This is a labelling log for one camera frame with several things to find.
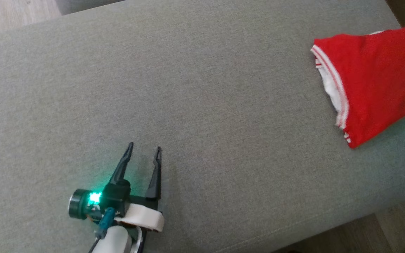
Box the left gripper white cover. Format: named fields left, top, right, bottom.
left=68, top=142, right=165, bottom=234

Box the red and white basketball jersey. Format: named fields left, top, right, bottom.
left=310, top=20, right=405, bottom=149

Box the large grey fabric sofa ottoman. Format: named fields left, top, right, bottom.
left=0, top=0, right=405, bottom=253

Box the grey fabric sofa seat cushion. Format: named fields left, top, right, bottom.
left=55, top=0, right=126, bottom=15

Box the thin black cable blue plug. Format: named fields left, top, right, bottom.
left=88, top=207, right=116, bottom=253

